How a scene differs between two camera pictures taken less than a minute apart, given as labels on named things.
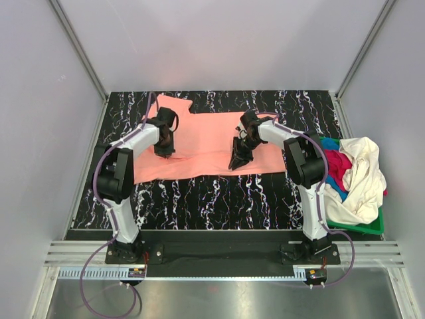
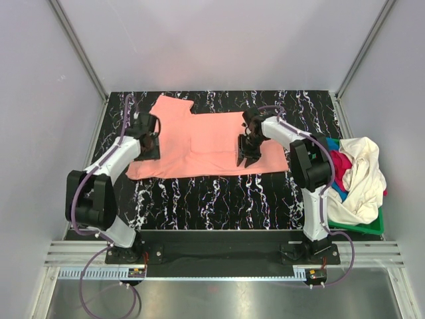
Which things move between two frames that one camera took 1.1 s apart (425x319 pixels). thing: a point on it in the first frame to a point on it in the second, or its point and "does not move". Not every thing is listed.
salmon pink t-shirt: [203, 144] does not move
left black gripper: [165, 153] to [155, 155]
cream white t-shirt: [365, 183] does not move
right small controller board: [315, 276] does not move
